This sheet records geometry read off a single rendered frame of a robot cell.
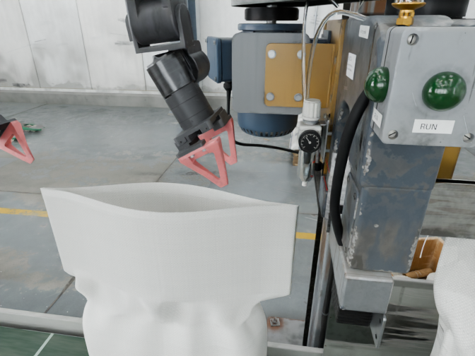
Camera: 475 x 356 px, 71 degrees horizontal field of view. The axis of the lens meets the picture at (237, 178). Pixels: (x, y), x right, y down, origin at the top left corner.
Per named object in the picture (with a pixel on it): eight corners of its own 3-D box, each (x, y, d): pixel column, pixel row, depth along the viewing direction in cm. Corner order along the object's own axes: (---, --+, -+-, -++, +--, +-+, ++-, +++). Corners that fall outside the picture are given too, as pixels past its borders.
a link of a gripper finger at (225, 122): (251, 151, 61) (226, 106, 58) (247, 165, 54) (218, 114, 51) (220, 167, 63) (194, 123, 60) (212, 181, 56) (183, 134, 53)
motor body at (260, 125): (232, 138, 79) (232, 23, 68) (241, 121, 92) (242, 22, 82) (297, 142, 77) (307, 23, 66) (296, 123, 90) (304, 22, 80)
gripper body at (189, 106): (227, 115, 56) (205, 75, 54) (215, 131, 47) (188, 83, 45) (196, 131, 58) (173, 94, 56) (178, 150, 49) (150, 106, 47)
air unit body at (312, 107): (294, 191, 58) (301, 103, 51) (293, 180, 62) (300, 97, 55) (320, 193, 57) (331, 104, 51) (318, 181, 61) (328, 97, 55)
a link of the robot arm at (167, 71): (135, 66, 48) (165, 46, 45) (157, 59, 54) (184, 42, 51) (161, 109, 50) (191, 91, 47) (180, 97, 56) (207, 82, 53)
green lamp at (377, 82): (365, 106, 28) (371, 68, 26) (358, 98, 30) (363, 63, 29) (397, 107, 27) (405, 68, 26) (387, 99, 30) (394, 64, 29)
